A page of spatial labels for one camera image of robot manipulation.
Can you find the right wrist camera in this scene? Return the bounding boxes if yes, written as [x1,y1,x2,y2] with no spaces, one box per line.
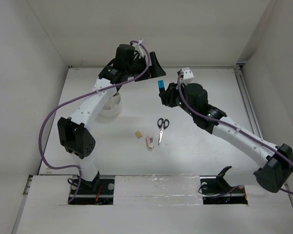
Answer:
[177,68,194,84]

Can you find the tan eraser block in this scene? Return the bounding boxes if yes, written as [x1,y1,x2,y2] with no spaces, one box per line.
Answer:
[135,131,142,138]

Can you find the white round divided container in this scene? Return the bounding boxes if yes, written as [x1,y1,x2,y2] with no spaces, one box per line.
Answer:
[99,92,122,117]

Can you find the aluminium rail at right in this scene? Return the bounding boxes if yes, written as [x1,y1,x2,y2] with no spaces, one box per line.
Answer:
[234,62,290,191]

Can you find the black handled scissors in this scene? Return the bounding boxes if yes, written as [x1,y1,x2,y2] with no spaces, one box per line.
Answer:
[157,118,169,145]

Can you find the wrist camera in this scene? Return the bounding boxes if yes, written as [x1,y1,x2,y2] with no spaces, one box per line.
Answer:
[177,68,194,84]
[130,39,147,59]

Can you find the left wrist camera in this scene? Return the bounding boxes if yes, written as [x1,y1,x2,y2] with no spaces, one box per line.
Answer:
[130,39,147,59]

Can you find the blue black highlighter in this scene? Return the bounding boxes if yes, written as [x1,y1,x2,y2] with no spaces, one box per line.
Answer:
[158,80,165,93]

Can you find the pink white stapler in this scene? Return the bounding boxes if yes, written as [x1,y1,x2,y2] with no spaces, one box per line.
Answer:
[146,136,155,151]

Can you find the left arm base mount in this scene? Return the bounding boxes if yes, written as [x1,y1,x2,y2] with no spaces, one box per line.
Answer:
[68,177,115,205]

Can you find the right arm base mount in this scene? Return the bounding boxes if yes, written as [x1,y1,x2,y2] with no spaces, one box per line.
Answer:
[198,166,248,205]

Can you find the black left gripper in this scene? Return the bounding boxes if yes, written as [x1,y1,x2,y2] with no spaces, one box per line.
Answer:
[126,52,165,81]

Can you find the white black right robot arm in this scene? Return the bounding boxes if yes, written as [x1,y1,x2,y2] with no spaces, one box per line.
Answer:
[158,80,293,194]

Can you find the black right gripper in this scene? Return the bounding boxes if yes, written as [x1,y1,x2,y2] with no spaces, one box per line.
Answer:
[159,80,197,117]

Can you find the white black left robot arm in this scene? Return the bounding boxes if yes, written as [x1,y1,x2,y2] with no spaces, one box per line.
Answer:
[57,42,166,193]

